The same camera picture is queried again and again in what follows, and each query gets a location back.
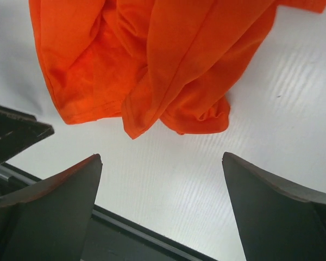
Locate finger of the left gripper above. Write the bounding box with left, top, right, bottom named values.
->
left=0, top=106, right=54, bottom=164

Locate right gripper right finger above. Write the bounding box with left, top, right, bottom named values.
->
left=222, top=152, right=326, bottom=260

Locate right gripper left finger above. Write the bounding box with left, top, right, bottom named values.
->
left=0, top=154, right=102, bottom=260

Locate orange t-shirt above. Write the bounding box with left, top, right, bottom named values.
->
left=29, top=0, right=326, bottom=139

